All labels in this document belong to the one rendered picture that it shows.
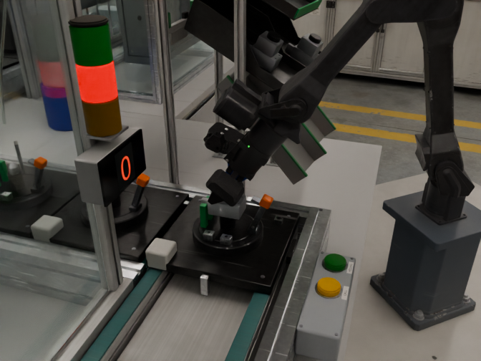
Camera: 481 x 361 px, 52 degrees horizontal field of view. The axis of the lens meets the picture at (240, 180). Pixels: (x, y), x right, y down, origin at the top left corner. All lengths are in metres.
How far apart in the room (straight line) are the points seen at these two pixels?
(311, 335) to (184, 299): 0.25
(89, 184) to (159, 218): 0.35
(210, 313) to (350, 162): 0.78
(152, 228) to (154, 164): 0.50
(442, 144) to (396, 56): 4.04
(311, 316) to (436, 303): 0.27
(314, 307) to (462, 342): 0.29
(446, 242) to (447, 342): 0.21
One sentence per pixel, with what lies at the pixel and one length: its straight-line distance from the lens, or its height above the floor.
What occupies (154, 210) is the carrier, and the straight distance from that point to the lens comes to 1.07.
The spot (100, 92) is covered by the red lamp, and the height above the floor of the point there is 1.33.
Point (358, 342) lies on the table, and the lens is 0.96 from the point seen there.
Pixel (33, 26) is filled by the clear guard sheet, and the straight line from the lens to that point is 0.66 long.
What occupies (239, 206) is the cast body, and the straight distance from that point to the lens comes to 0.91.
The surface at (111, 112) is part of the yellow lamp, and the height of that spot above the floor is 1.29.
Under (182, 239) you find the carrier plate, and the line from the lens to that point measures 0.98.
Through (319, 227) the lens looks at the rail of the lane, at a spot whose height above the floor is 0.96.
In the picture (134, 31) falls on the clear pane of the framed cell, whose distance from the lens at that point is 1.91.
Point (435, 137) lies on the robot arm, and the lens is 0.86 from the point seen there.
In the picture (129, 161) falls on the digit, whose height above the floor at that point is 1.21.
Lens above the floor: 1.55
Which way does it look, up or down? 30 degrees down
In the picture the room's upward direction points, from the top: straight up
